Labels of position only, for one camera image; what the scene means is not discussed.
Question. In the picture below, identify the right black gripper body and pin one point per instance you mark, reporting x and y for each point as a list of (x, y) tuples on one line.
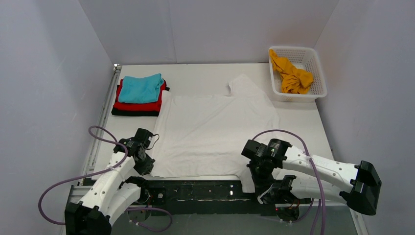
[(257, 173)]

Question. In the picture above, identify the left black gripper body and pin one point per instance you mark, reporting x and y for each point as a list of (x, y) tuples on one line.
[(144, 164)]

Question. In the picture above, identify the white t shirt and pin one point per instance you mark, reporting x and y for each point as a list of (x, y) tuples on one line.
[(204, 135)]

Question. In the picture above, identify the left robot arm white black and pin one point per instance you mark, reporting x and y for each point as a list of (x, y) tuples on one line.
[(111, 194)]

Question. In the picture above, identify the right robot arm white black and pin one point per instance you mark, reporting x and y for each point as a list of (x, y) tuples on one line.
[(282, 173)]

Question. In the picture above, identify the folded black t shirt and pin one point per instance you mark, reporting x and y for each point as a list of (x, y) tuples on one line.
[(128, 113)]

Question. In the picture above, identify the folded red t shirt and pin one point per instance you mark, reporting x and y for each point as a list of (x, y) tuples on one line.
[(152, 106)]

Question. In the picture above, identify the folded cyan t shirt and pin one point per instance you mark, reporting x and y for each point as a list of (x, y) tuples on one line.
[(140, 90)]

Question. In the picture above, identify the orange t shirt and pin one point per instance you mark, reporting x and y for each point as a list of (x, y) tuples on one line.
[(293, 80)]

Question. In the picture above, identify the white plastic basket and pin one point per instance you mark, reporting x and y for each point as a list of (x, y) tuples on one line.
[(302, 58)]

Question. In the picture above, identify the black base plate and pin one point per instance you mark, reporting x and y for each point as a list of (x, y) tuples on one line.
[(200, 197)]

